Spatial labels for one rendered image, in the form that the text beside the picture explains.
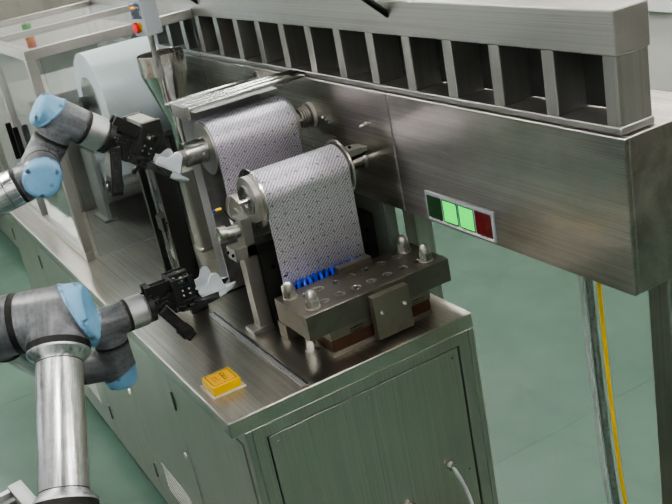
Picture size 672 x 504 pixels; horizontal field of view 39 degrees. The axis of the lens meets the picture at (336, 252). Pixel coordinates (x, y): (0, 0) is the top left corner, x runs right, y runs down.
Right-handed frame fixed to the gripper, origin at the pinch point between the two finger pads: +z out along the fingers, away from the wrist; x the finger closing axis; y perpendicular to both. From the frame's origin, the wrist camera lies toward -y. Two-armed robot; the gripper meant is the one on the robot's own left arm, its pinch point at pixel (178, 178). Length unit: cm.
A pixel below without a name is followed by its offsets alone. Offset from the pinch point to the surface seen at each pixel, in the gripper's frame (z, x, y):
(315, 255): 39.2, -4.4, -4.0
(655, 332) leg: 76, -77, 11
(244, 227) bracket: 21.9, 2.9, -4.6
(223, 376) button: 23.3, -14.2, -37.3
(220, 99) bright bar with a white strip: 12.8, 25.7, 22.4
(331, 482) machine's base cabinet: 52, -30, -50
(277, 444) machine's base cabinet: 34, -30, -45
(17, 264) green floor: 94, 396, -98
